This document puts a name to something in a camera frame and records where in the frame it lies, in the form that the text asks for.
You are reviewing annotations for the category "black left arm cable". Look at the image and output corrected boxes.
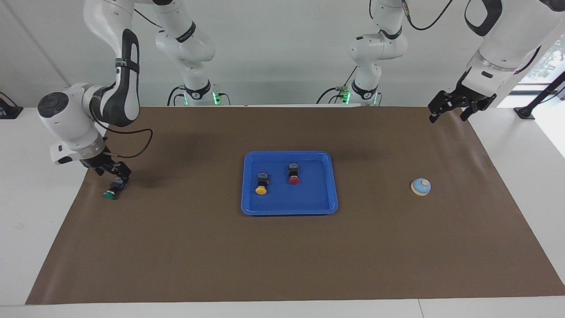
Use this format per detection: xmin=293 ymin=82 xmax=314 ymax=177
xmin=404 ymin=0 xmax=455 ymax=31

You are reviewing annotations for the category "blue plastic tray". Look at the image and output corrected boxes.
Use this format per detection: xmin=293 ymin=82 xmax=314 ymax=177
xmin=241 ymin=151 xmax=339 ymax=216

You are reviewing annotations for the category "window with greenery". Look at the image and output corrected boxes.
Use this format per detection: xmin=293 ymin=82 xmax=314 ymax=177
xmin=521 ymin=38 xmax=565 ymax=84

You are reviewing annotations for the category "black clamp stand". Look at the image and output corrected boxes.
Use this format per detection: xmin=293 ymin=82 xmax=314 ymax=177
xmin=514 ymin=71 xmax=565 ymax=120
xmin=0 ymin=91 xmax=23 ymax=120

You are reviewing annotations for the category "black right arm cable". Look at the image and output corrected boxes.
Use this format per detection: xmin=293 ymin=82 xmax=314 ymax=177
xmin=90 ymin=8 xmax=165 ymax=159

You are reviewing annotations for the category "yellow mushroom push button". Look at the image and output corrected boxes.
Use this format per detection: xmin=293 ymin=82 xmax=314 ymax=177
xmin=255 ymin=171 xmax=271 ymax=195

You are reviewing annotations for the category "light blue call bell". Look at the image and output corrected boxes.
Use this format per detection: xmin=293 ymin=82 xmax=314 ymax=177
xmin=411 ymin=178 xmax=432 ymax=197

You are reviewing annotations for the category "green mushroom push button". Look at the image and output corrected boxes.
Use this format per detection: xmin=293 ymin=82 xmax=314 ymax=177
xmin=103 ymin=177 xmax=128 ymax=201

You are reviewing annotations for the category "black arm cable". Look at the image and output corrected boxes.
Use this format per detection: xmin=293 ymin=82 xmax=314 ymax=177
xmin=404 ymin=0 xmax=455 ymax=31
xmin=90 ymin=8 xmax=165 ymax=159

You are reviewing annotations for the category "brown table mat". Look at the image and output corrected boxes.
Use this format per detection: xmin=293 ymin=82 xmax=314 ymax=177
xmin=25 ymin=105 xmax=565 ymax=305

